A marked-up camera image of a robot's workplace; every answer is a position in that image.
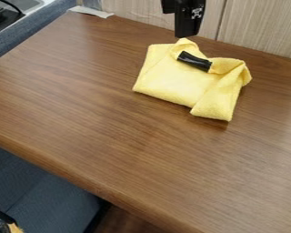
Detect white paper scrap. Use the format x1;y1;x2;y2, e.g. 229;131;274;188
66;5;115;20

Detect yellow cloth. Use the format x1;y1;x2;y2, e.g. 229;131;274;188
130;37;254;123

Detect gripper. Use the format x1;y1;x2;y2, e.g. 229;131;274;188
160;0;208;39

